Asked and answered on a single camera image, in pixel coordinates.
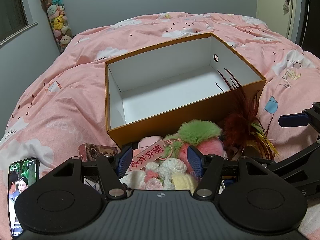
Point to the crochet bunny flower basket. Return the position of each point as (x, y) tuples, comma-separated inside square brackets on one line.
[(172, 171)]

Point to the window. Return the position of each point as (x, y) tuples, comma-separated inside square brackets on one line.
[(12, 10)]

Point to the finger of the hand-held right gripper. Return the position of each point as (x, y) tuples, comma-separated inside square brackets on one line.
[(292, 120)]

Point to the black smartphone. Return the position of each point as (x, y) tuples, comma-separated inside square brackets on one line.
[(22, 177)]

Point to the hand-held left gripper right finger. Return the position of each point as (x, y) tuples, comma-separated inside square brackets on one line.
[(194, 161)]

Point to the dark red feather toy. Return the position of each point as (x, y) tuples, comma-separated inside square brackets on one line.
[(240, 120)]

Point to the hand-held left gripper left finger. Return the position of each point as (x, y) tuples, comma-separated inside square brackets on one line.
[(125, 159)]

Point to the clear tube of plush toys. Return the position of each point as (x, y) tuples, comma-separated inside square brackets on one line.
[(58, 20)]

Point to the small pink hanging pendant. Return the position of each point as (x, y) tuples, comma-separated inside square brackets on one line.
[(286, 5)]

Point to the white door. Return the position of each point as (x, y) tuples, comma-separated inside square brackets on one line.
[(272, 5)]

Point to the pink printed duvet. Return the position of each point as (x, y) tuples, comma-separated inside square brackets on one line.
[(62, 92)]

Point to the small brown box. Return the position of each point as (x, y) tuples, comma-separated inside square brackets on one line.
[(97, 151)]

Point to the orange cardboard box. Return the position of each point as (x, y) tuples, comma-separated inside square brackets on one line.
[(175, 85)]

